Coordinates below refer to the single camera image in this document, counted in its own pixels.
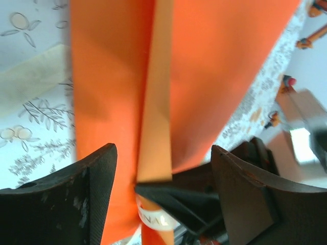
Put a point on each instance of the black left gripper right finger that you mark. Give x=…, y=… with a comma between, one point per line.
x=268, y=204

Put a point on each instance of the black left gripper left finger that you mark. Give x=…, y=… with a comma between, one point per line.
x=51, y=204

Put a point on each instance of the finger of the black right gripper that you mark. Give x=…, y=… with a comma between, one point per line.
x=194, y=183
x=189, y=214

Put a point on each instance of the orange wrapping paper sheet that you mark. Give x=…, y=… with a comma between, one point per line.
x=209, y=76

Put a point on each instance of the floral print table cloth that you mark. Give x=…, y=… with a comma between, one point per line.
x=30, y=143

